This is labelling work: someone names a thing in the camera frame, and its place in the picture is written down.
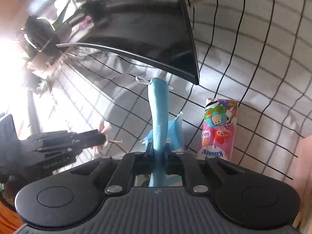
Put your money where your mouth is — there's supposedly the pink cartoon tissue pack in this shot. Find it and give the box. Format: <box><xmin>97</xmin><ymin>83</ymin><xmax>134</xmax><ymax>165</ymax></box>
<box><xmin>197</xmin><ymin>97</ymin><xmax>238</xmax><ymax>162</ymax></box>

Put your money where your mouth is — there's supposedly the black office chair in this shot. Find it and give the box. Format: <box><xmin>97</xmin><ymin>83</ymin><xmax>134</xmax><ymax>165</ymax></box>
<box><xmin>23</xmin><ymin>17</ymin><xmax>61</xmax><ymax>51</ymax></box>

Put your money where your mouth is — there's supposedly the pale pink cloth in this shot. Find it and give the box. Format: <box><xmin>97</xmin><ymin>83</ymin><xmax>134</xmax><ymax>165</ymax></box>
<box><xmin>94</xmin><ymin>120</ymin><xmax>123</xmax><ymax>154</ymax></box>

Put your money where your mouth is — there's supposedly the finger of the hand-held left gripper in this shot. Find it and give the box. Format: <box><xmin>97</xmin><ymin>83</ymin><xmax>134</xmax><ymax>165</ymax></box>
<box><xmin>36</xmin><ymin>138</ymin><xmax>108</xmax><ymax>157</ymax></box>
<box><xmin>36</xmin><ymin>130</ymin><xmax>106</xmax><ymax>142</ymax></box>

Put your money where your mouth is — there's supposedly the light blue face mask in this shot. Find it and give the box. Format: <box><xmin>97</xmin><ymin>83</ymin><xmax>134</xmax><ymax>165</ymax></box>
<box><xmin>140</xmin><ymin>112</ymin><xmax>186</xmax><ymax>152</ymax></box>

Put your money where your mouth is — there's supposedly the pink cardboard box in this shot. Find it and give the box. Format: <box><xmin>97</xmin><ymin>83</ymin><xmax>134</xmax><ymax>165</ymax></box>
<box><xmin>294</xmin><ymin>134</ymin><xmax>312</xmax><ymax>234</ymax></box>

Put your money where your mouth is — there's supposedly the black computer monitor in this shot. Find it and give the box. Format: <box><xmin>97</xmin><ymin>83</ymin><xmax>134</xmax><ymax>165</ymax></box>
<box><xmin>24</xmin><ymin>0</ymin><xmax>201</xmax><ymax>86</ymax></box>

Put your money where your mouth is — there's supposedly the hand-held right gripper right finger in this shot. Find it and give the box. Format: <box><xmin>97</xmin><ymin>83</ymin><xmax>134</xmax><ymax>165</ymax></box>
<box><xmin>162</xmin><ymin>144</ymin><xmax>244</xmax><ymax>195</ymax></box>

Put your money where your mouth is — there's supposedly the brown cardboard box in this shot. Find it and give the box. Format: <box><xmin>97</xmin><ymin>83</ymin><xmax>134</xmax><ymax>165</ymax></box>
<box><xmin>27</xmin><ymin>51</ymin><xmax>61</xmax><ymax>78</ymax></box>

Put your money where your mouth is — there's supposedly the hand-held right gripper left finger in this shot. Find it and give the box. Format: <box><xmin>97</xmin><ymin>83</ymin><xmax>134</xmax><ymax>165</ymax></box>
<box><xmin>71</xmin><ymin>144</ymin><xmax>155</xmax><ymax>195</ymax></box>

